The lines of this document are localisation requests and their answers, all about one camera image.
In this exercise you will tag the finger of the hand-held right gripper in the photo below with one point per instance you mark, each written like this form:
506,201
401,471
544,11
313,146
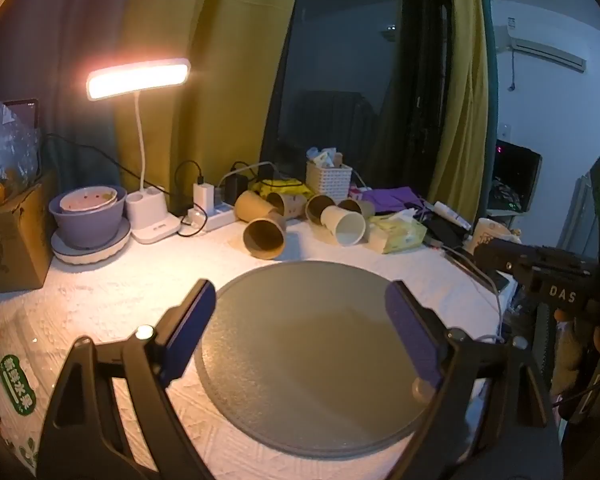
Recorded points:
497,256

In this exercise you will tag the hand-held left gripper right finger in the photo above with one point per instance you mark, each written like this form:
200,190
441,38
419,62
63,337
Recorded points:
414,332

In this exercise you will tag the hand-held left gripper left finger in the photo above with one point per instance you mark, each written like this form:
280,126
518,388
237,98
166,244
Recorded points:
190,332

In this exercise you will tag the plain brown paper cup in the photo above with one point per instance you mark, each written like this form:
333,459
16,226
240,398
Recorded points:
362,207
263,237
317,207
252,205

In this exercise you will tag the white paper cup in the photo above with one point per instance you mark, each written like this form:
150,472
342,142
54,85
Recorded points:
344,225

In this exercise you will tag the printed brown paper cup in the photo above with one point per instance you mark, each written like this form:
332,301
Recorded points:
290,203

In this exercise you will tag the white printed mug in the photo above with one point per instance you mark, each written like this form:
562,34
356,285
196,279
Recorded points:
490,235

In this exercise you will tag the white tube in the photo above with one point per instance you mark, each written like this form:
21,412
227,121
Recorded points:
452,215

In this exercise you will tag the black laptop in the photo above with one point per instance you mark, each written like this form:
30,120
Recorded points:
517,172

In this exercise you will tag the green tissue packet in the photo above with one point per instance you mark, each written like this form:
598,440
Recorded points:
397,232

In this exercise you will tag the grey round mat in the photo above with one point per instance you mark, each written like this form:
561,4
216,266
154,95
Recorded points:
310,360

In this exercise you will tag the white power strip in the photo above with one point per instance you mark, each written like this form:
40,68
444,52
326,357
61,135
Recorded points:
215,219

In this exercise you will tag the purple cloth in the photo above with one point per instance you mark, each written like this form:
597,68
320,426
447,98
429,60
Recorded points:
392,197

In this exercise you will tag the white round plate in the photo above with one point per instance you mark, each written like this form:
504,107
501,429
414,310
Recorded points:
90,255

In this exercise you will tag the white plug charger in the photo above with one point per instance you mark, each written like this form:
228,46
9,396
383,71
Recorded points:
203,196

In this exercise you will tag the purple bowl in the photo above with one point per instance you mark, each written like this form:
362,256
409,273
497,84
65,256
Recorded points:
87,227

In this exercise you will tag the small pink box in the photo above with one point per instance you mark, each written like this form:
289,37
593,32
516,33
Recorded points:
360,193

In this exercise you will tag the black power adapter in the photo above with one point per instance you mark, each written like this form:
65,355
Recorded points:
235,187

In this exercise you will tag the pink bowl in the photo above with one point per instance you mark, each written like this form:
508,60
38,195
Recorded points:
87,200

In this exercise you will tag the yellow plastic bag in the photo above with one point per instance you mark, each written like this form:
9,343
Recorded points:
282,187

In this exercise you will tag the yellow curtain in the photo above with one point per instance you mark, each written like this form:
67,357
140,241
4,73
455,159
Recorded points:
215,60
467,85

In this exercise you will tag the white woven basket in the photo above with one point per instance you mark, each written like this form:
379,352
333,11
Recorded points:
329,180

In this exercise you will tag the cardboard box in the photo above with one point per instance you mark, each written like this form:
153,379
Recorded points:
12,245

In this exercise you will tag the white air conditioner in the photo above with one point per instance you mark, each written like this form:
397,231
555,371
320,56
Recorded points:
545,45

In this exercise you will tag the dark window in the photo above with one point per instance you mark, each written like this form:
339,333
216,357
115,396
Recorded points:
350,60

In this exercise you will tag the clear plastic bag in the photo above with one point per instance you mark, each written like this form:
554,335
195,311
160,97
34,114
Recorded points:
5,155

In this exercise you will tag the white desk lamp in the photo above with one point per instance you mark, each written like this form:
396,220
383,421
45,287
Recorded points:
137,76

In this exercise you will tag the dark tablet screen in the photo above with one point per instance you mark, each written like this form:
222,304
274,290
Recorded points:
27,112

